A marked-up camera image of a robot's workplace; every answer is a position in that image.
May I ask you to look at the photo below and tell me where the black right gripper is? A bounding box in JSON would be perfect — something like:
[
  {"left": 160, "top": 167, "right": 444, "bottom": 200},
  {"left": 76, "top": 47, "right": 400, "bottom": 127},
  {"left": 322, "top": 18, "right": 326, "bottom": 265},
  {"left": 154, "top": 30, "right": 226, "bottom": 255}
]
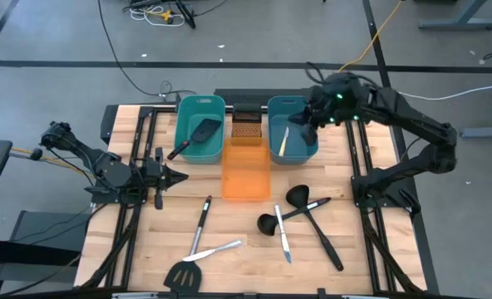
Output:
[{"left": 288, "top": 82, "right": 362, "bottom": 147}]

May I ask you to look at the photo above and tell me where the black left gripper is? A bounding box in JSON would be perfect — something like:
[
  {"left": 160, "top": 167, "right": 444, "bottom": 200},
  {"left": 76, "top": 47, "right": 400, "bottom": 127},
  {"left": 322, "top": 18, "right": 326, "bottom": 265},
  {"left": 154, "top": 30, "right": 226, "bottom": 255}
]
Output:
[{"left": 144, "top": 147, "right": 189, "bottom": 210}]

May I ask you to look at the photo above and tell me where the knife with cream handle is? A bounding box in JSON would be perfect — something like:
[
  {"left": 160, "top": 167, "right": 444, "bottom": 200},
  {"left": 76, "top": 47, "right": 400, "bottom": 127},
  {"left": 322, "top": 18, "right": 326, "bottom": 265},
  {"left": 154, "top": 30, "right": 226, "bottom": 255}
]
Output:
[{"left": 278, "top": 125, "right": 291, "bottom": 158}]

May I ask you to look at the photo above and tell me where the black spatula red-marked handle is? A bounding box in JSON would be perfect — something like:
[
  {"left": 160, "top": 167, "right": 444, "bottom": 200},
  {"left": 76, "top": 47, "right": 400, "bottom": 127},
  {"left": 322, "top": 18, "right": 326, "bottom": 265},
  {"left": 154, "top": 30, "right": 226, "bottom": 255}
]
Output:
[{"left": 166, "top": 118, "right": 224, "bottom": 161}]

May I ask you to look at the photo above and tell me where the black spatula steel handle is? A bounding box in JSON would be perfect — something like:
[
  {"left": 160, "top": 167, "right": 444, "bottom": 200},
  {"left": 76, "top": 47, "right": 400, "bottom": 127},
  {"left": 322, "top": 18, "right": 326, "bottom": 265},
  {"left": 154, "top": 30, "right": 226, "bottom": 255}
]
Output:
[{"left": 163, "top": 194, "right": 213, "bottom": 294}]

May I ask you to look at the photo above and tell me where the large black ladle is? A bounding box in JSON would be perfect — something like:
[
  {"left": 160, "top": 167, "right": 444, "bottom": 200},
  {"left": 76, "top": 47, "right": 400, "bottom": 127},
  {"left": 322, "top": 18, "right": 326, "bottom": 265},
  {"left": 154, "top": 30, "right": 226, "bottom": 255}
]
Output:
[{"left": 285, "top": 184, "right": 345, "bottom": 272}]

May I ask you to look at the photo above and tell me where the orange translucent plastic bin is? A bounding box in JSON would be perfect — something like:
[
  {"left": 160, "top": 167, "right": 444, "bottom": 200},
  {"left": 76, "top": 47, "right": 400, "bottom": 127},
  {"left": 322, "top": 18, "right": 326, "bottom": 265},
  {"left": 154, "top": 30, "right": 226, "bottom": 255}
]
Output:
[{"left": 220, "top": 138, "right": 272, "bottom": 203}]

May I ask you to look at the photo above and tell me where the green plastic bin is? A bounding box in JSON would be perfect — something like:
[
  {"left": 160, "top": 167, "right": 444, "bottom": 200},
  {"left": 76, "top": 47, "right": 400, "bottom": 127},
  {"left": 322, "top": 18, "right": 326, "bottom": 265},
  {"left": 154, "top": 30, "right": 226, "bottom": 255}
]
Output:
[{"left": 175, "top": 95, "right": 227, "bottom": 164}]

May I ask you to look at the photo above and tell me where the small black ladle steel-banded handle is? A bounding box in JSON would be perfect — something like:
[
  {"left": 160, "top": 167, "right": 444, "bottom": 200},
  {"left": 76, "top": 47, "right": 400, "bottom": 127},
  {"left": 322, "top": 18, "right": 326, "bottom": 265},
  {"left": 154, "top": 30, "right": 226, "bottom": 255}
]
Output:
[{"left": 257, "top": 197, "right": 332, "bottom": 237}]

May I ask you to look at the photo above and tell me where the steel table knife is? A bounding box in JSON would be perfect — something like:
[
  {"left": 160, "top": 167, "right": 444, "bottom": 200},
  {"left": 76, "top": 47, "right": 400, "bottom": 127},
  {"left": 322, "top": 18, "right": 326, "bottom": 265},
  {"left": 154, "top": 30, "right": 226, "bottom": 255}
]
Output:
[{"left": 273, "top": 203, "right": 293, "bottom": 265}]

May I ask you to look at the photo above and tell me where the black control box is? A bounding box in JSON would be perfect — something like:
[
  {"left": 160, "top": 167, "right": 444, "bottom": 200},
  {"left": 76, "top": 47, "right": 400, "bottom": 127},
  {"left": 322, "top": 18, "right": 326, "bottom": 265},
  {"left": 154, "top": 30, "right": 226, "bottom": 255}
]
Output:
[{"left": 100, "top": 104, "right": 121, "bottom": 145}]

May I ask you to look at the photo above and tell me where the dark grey cart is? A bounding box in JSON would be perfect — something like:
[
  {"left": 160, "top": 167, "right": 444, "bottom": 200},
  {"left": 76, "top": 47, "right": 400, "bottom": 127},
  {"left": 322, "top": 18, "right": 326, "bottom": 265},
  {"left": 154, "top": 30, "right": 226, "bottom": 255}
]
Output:
[{"left": 0, "top": 209, "right": 93, "bottom": 299}]

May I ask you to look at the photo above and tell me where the black power strip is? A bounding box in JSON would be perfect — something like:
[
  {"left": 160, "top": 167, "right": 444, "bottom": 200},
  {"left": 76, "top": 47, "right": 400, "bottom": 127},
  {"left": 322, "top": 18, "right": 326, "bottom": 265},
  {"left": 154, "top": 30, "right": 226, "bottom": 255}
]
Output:
[{"left": 174, "top": 0, "right": 197, "bottom": 30}]

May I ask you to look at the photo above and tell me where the grey desk foot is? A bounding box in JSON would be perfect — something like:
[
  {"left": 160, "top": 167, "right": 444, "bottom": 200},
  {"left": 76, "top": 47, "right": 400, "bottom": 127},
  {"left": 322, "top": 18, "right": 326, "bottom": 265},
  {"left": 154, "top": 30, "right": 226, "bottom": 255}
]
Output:
[
  {"left": 460, "top": 125, "right": 492, "bottom": 140},
  {"left": 418, "top": 0, "right": 492, "bottom": 32}
]

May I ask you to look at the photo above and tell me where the steel box grater black handle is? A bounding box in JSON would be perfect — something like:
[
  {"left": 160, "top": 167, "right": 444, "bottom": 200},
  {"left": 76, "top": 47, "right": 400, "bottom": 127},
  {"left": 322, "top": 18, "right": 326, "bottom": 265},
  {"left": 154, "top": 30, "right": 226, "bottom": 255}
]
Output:
[{"left": 231, "top": 102, "right": 263, "bottom": 147}]

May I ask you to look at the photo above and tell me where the black aluminium frame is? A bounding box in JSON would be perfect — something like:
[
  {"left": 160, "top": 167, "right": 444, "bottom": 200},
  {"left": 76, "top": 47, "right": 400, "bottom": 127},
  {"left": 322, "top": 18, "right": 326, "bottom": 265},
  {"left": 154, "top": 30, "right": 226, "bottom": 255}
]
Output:
[{"left": 79, "top": 103, "right": 428, "bottom": 299}]

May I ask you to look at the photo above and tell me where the yellow floor cable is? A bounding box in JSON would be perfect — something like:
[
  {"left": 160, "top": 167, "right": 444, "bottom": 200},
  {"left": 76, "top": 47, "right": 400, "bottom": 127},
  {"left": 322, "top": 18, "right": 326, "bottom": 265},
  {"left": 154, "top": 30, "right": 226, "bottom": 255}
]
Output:
[{"left": 337, "top": 0, "right": 406, "bottom": 74}]

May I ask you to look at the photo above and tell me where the white floor cable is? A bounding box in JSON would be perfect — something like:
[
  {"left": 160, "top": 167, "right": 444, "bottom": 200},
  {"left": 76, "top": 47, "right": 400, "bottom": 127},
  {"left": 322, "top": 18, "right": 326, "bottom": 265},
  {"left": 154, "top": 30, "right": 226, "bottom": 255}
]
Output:
[{"left": 397, "top": 77, "right": 492, "bottom": 102}]

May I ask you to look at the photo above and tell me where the black floor cable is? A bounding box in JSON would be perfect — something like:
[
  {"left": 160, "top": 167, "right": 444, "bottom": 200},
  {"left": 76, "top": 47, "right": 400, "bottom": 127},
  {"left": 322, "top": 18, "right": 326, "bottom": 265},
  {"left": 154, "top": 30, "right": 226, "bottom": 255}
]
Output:
[{"left": 97, "top": 0, "right": 197, "bottom": 100}]

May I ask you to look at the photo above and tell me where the white coiled cable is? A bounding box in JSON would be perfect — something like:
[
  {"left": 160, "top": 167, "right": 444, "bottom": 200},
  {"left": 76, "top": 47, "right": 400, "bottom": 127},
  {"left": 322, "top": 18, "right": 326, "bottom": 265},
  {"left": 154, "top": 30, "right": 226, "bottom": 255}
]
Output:
[{"left": 128, "top": 4, "right": 187, "bottom": 28}]

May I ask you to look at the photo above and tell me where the yellow elastic cord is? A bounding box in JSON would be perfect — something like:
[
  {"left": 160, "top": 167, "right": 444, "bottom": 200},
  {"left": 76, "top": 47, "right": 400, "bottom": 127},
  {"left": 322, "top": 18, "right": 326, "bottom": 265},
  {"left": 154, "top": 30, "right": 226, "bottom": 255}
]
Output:
[{"left": 9, "top": 146, "right": 96, "bottom": 178}]

